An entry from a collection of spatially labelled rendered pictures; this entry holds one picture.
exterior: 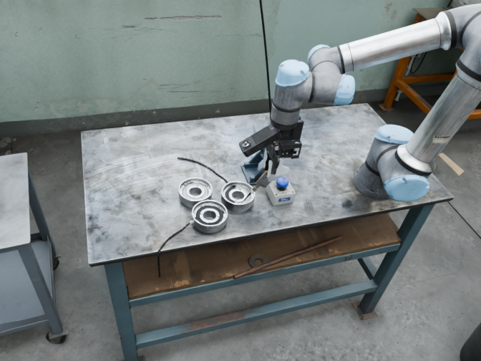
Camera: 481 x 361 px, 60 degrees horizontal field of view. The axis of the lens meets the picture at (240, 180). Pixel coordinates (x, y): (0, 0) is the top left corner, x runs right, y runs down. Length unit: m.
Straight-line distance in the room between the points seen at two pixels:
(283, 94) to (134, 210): 0.57
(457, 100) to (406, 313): 1.31
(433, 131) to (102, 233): 0.94
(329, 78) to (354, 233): 0.78
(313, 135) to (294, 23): 1.41
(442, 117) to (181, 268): 0.92
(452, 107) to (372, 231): 0.70
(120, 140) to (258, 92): 1.71
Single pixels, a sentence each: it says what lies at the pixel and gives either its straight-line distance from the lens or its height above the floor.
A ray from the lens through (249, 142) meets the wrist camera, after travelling 1.14.
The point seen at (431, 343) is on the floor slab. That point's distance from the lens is 2.22.
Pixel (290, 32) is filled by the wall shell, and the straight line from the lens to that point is 2.98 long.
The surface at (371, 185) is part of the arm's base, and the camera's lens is 1.45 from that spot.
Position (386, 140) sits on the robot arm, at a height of 1.02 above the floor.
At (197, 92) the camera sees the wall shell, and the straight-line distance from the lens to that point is 2.97.
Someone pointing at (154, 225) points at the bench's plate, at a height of 0.80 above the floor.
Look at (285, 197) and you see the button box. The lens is 1.33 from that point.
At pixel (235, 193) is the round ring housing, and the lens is 1.33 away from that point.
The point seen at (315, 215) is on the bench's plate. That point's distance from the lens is 1.34.
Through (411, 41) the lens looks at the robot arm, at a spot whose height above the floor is 1.33.
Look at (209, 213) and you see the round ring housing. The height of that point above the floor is 0.81.
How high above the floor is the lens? 1.75
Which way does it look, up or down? 42 degrees down
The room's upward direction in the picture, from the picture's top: 7 degrees clockwise
